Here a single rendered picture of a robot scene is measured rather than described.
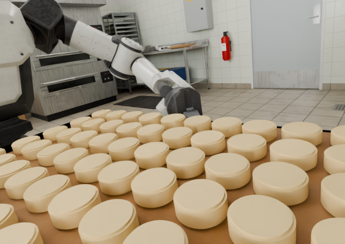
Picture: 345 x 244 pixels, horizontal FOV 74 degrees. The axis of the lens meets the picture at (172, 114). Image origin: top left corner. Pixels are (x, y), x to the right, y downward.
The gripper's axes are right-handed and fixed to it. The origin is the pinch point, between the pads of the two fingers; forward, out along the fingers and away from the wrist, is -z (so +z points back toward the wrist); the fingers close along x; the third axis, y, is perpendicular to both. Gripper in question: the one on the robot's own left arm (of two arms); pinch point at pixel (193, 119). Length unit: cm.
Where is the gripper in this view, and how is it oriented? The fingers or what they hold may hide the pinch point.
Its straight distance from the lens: 49.1
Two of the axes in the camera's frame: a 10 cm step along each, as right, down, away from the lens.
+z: -1.4, -2.6, 9.6
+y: 9.8, -1.9, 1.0
